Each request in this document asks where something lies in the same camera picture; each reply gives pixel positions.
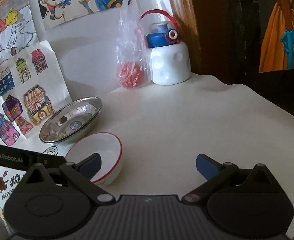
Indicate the colourful houses drawing paper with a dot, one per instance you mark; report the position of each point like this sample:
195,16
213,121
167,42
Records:
32,89

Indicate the wooden framed painting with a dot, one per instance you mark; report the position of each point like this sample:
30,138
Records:
237,40

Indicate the white blue water bottle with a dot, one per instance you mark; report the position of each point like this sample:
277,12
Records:
168,56

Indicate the large crayon drawing poster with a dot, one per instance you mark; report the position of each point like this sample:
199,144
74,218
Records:
17,29

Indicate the white bowl red rim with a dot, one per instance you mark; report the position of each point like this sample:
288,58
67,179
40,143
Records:
109,147

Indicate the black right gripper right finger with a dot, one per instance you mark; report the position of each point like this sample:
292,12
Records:
218,177

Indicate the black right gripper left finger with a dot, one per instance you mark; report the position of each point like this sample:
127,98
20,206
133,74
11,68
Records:
80,175

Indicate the clear plastic bag red item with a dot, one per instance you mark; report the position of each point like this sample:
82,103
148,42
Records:
132,68

